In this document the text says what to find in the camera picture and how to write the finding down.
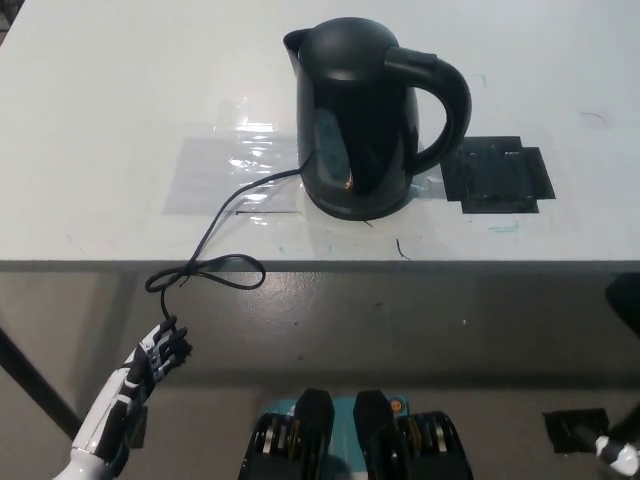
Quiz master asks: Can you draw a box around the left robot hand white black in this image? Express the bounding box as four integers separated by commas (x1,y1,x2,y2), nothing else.
69,319,195,461

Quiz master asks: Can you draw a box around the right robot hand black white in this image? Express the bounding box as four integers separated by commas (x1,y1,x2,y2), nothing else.
594,407,640,476

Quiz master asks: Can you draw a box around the black power cord with plug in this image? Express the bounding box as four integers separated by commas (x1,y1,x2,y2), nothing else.
144,158,304,326

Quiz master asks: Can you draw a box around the black electric kettle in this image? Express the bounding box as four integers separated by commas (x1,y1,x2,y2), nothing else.
282,18,474,214

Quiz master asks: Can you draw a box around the black tape patch on desk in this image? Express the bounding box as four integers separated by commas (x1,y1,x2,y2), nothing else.
437,133,557,215

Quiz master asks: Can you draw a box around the dark rounded floor object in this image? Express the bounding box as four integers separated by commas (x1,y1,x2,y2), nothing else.
604,272,640,326

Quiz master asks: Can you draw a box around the clear plastic sheet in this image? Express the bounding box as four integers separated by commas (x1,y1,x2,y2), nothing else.
160,97,306,216

